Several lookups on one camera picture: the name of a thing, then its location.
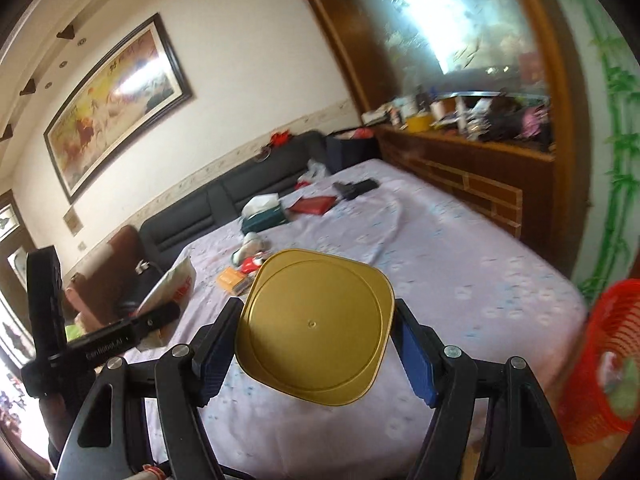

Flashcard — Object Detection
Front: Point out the framed horse painting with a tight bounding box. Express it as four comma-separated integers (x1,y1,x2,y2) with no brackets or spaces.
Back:
43,13,193,203

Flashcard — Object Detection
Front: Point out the white charger with cable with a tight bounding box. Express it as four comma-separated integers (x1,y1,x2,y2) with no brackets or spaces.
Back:
134,260,162,275

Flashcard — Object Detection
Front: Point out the floral purple tablecloth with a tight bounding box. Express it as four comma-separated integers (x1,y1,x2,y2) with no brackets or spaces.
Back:
201,160,587,479

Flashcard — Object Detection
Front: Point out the red knot ornament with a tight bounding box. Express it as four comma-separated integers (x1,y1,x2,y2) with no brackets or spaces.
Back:
269,130,293,148

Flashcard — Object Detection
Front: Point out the brown wooden chair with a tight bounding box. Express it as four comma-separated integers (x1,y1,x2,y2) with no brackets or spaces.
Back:
65,224,145,333

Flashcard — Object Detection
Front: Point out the red white cigarette pack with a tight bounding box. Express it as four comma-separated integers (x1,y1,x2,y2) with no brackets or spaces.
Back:
240,255,265,275

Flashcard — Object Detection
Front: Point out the dark green tissue box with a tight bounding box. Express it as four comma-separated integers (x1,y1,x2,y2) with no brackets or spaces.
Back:
241,193,288,234

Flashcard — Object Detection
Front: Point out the bamboo painted glass panel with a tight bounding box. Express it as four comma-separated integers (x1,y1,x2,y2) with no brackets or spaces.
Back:
558,0,639,304

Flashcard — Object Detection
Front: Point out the dark shopping bag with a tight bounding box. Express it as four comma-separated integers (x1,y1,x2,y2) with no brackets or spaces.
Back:
326,127,382,174

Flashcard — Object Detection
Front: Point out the white green-trimmed sock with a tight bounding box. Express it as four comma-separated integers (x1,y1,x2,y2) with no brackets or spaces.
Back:
231,232,269,266

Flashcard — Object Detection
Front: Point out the orange medicine box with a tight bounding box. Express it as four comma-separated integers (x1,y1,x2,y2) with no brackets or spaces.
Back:
216,266,252,296

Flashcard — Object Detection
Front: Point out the dark red wallet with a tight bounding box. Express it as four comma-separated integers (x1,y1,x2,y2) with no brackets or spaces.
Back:
288,195,337,216

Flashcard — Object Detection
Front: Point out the white paper bag red text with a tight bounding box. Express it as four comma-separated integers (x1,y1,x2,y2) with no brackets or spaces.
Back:
134,254,198,352

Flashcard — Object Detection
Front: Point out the green fuzzy sock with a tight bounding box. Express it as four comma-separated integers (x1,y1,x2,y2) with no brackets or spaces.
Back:
605,367,639,419

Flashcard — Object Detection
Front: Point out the red plastic mesh basket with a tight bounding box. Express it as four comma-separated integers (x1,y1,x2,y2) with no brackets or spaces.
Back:
558,278,639,445

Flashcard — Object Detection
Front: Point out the wooden glass partition cabinet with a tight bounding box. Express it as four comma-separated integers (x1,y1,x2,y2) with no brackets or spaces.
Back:
307,0,591,274

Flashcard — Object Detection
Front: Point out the black leather sofa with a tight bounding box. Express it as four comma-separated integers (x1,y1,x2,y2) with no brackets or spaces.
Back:
117,129,384,316

